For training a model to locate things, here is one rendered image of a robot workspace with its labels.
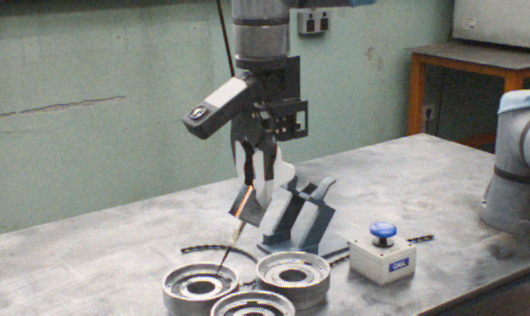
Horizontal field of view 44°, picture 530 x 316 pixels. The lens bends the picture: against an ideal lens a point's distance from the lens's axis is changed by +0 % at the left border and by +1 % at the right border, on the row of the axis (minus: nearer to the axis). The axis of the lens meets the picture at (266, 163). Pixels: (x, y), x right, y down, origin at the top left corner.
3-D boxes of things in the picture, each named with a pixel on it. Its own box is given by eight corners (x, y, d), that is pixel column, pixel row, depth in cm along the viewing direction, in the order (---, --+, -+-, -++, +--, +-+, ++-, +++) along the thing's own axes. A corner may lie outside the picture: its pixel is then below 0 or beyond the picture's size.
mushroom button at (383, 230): (381, 264, 96) (382, 233, 94) (363, 254, 99) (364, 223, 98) (401, 256, 98) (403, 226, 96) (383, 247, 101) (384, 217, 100)
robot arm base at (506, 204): (515, 195, 126) (520, 146, 123) (590, 222, 114) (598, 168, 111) (460, 214, 119) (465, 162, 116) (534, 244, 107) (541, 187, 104)
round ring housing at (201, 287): (177, 335, 84) (175, 307, 83) (155, 297, 93) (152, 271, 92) (252, 315, 88) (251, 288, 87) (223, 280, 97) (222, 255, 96)
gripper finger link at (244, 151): (279, 195, 97) (282, 138, 94) (245, 204, 94) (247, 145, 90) (267, 187, 100) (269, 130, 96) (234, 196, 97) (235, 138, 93)
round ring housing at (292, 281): (305, 321, 87) (305, 294, 85) (241, 299, 92) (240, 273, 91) (343, 287, 95) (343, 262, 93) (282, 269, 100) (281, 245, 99)
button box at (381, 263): (380, 286, 95) (382, 256, 93) (348, 267, 100) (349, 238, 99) (421, 271, 99) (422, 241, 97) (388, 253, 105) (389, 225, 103)
